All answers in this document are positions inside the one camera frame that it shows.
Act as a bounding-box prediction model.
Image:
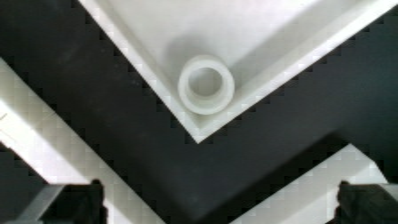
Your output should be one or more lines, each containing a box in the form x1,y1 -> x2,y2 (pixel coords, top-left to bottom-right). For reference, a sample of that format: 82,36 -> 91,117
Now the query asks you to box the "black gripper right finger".
334,182 -> 398,224

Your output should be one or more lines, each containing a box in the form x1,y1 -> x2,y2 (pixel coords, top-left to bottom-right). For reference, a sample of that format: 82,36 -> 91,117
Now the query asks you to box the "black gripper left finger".
15,179 -> 109,224

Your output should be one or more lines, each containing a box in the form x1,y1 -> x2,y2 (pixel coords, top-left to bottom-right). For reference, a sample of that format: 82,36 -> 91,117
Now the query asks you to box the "white square tabletop part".
79,0 -> 398,141

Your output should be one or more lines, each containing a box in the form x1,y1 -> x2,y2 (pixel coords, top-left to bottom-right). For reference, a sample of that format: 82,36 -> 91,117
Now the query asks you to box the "white right fence block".
230,144 -> 388,224

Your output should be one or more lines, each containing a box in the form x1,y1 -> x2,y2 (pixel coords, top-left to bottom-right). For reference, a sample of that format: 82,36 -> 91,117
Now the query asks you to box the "white fence block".
0,58 -> 166,224
230,144 -> 388,224

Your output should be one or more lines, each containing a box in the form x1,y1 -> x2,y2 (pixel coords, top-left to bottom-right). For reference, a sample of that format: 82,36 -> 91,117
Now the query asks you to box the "white left fence block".
0,58 -> 166,224

